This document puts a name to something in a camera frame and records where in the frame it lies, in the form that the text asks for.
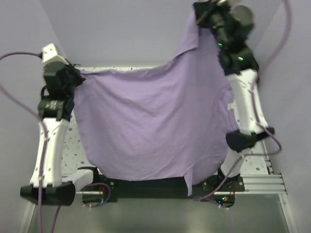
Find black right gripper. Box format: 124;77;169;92
193;0;233;49

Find lilac t shirt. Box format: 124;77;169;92
74;13;238;195

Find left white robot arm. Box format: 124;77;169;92
20;60;101;206

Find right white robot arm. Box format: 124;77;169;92
193;0;275;191

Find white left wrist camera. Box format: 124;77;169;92
42;43;66;65

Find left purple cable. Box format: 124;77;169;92
0;51;61;233

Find purple cable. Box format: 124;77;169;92
0;51;61;233
193;0;292;202

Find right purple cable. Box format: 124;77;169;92
193;0;292;202

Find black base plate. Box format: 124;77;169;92
80;173;245;207

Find aluminium frame rail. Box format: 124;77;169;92
18;140;298;233

